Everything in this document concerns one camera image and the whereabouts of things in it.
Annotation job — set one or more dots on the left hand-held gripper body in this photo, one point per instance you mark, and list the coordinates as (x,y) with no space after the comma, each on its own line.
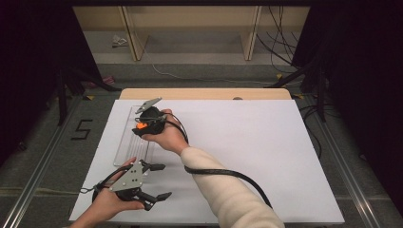
(130,180)

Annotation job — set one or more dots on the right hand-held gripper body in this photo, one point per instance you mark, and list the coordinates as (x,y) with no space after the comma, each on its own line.
(155,122)

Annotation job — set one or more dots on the orange ping-pong ball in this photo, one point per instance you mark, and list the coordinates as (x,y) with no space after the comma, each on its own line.
(141,125)

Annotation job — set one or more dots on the clear plastic tray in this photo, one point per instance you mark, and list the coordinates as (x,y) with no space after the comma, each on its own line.
(134,148)

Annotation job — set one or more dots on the person's right hand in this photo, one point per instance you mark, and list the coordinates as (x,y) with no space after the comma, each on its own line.
(169,136)

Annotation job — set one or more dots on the person's left hand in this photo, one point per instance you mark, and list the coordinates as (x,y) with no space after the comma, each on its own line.
(107,202)

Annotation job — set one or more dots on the pink object on floor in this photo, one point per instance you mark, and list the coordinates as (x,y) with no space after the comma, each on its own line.
(106,80)

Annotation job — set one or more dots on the wooden table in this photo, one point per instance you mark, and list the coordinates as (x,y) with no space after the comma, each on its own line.
(206,93)

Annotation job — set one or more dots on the black metal stand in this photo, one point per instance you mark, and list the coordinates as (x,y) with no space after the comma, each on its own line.
(68,91)
(316,79)

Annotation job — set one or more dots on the crumpled grey wrapper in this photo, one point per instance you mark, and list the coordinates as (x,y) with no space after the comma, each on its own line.
(119,41)

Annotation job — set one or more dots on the white table cover board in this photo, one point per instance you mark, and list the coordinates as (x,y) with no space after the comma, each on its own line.
(253,152)

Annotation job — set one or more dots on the wooden shelf unit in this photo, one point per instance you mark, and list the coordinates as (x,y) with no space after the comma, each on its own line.
(190,19)

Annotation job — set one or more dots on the black curtain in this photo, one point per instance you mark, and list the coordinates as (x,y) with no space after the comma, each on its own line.
(28,63)
(364,79)

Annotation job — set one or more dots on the metal floor rail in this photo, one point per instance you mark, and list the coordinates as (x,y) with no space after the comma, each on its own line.
(345,177)
(34,177)

